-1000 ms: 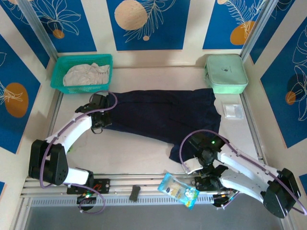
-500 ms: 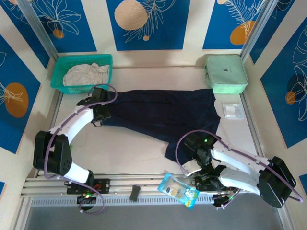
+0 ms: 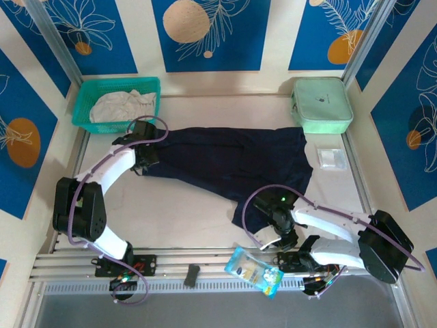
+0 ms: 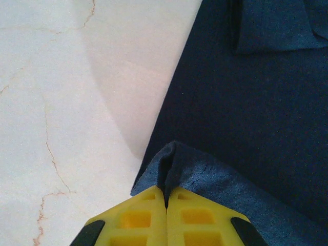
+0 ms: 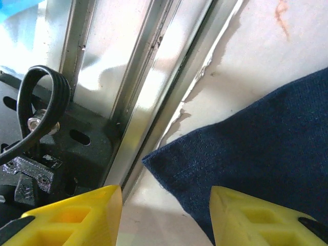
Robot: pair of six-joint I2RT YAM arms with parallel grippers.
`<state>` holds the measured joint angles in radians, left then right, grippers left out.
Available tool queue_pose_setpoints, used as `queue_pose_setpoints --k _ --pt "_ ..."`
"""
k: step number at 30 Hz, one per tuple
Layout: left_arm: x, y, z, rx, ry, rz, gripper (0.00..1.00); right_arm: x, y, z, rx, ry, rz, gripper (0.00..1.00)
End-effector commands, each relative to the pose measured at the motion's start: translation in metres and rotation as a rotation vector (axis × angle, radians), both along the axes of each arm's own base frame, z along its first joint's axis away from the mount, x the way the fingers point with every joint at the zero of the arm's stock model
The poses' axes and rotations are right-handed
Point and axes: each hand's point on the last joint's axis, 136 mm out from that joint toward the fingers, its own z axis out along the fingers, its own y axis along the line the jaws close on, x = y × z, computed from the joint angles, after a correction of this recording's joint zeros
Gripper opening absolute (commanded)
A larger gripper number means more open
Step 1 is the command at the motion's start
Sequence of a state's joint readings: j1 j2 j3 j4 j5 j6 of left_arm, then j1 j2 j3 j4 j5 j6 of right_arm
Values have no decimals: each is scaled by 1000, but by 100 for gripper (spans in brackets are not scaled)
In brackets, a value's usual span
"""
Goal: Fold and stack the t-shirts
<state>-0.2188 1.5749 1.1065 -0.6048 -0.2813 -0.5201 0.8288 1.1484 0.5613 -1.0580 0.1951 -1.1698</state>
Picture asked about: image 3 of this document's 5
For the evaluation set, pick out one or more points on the blue and yellow snack packet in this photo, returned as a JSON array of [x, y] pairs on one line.
[[254, 271]]

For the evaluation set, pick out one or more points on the white crumpled t-shirt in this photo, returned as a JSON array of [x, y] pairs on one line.
[[119, 107]]

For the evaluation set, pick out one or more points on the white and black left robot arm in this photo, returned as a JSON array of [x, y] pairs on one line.
[[109, 167]]

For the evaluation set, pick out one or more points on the black connector board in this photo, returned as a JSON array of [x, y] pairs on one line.
[[319, 283], [123, 283]]

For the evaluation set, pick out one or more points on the aluminium frame post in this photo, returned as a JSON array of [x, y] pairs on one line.
[[51, 37], [373, 34]]

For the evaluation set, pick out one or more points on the aluminium cross rail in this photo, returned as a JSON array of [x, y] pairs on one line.
[[211, 259]]

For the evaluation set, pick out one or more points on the teal plastic basket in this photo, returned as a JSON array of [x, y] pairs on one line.
[[85, 92]]

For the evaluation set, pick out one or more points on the mint green zip case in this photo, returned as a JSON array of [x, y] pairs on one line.
[[321, 106]]

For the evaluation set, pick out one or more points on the navy blue t-shirt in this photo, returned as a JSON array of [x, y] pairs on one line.
[[232, 157]]

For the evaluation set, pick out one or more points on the small clear plastic packet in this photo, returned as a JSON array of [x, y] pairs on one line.
[[331, 159]]

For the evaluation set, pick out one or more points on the small black block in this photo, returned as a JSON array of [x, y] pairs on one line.
[[192, 275]]

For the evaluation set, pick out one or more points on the aluminium side rail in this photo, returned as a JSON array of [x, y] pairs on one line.
[[358, 177], [83, 143]]

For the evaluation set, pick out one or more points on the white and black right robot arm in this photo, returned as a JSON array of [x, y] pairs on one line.
[[327, 222]]

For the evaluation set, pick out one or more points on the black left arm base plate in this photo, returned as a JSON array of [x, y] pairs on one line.
[[147, 264]]

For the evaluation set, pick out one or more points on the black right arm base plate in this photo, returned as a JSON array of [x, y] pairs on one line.
[[286, 261]]

